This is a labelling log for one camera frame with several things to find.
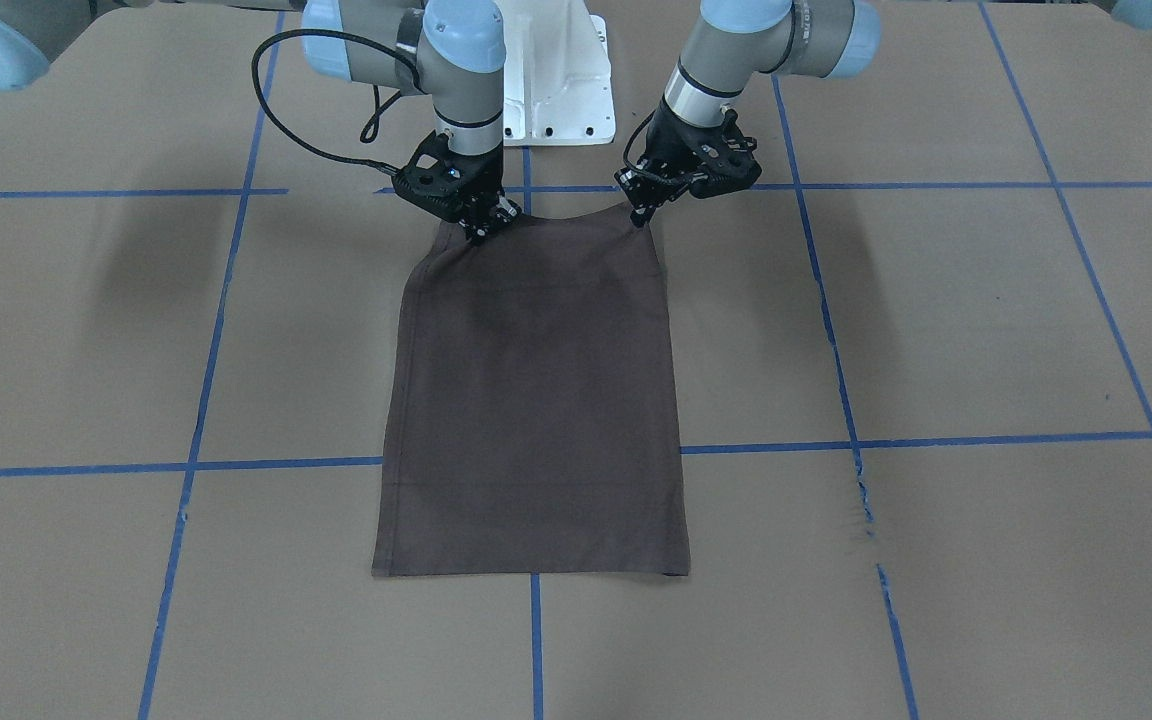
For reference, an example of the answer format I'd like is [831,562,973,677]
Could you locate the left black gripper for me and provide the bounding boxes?
[614,105,717,228]

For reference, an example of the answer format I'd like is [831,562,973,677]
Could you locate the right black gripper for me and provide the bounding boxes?
[450,150,522,247]

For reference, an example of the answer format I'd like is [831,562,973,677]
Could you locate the dark brown t-shirt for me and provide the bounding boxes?
[371,206,691,578]

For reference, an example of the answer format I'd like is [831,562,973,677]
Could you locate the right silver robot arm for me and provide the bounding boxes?
[0,1,520,245]

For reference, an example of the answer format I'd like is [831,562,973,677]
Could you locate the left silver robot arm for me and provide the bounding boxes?
[641,1,1152,238]

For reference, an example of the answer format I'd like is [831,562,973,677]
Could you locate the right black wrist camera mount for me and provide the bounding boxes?
[391,132,467,223]

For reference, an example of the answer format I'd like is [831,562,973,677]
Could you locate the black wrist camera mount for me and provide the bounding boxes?
[391,132,467,223]
[687,106,761,199]

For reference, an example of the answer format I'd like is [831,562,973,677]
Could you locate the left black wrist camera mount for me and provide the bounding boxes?
[687,106,761,199]

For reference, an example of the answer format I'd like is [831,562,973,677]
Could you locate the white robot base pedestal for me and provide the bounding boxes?
[497,1,616,147]

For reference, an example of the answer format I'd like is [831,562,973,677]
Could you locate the black braided cable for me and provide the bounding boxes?
[252,30,427,173]

